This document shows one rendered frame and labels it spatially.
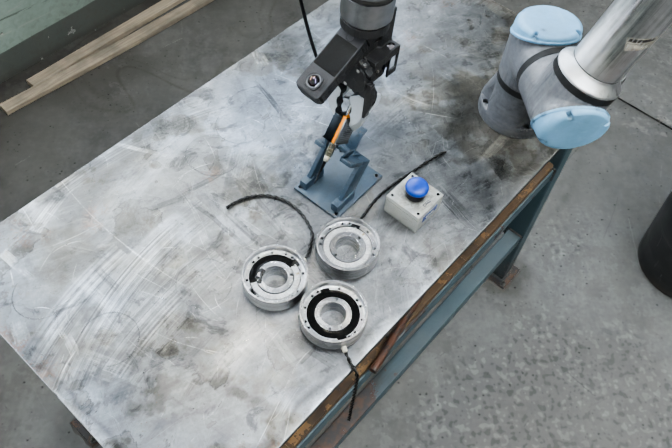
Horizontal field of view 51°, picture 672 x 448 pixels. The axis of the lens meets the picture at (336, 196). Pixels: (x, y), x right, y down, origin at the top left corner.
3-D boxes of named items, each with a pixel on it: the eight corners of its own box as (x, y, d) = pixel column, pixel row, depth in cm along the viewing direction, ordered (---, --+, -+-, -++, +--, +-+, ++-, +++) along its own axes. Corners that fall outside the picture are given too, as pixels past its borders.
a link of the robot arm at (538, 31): (551, 50, 136) (574, -8, 125) (572, 101, 128) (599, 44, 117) (490, 52, 135) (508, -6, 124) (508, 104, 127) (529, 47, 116)
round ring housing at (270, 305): (268, 327, 110) (267, 315, 106) (229, 280, 114) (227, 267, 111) (321, 290, 114) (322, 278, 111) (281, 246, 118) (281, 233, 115)
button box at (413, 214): (415, 233, 121) (419, 217, 117) (383, 210, 124) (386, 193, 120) (443, 206, 125) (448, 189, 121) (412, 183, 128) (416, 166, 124)
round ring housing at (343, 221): (366, 291, 114) (369, 279, 111) (305, 271, 116) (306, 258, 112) (385, 240, 120) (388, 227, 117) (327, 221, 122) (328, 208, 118)
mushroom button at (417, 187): (415, 215, 121) (420, 198, 117) (397, 201, 122) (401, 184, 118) (429, 201, 122) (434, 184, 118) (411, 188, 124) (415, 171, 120)
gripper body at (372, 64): (396, 74, 109) (409, 11, 100) (361, 103, 105) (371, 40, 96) (358, 50, 112) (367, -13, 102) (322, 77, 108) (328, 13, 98)
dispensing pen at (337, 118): (301, 180, 117) (343, 91, 111) (314, 176, 121) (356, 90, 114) (311, 187, 116) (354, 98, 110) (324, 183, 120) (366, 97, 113)
